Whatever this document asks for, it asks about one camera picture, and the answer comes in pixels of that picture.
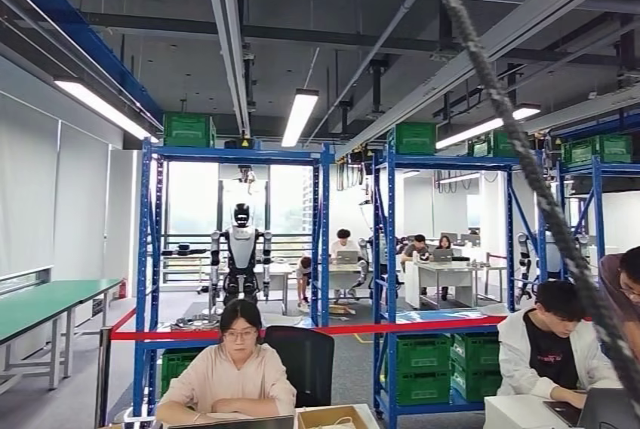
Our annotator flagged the red barrier tape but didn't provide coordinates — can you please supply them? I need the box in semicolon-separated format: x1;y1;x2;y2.
109;314;507;344

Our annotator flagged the wide grey ceiling beam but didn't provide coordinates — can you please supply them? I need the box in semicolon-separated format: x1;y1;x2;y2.
339;0;640;161

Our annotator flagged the steel barrier post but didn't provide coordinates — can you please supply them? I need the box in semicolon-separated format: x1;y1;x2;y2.
94;326;114;429

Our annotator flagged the grey ceiling hoist rail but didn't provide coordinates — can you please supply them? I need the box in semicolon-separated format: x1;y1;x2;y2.
199;0;252;140

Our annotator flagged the white desk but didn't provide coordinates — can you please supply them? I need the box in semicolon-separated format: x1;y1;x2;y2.
482;394;591;429
404;260;477;310
325;262;367;298

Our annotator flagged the black office chair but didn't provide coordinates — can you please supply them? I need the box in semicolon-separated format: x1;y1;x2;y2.
263;324;336;409

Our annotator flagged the blue steel shelf rack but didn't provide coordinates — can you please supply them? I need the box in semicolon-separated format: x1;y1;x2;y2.
553;155;640;282
371;124;549;429
131;138;332;429

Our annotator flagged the brown cardboard box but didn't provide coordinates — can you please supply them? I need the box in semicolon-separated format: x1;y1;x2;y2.
297;404;372;429

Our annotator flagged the long ceiling light strip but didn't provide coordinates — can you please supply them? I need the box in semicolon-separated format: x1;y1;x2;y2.
53;77;160;145
433;102;543;152
280;87;321;150

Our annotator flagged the silver black humanoid robot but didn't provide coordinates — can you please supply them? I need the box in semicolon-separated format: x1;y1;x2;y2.
355;235;387;296
515;230;592;307
208;203;275;309

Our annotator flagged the long green top table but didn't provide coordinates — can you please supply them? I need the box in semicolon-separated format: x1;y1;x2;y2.
0;277;124;393

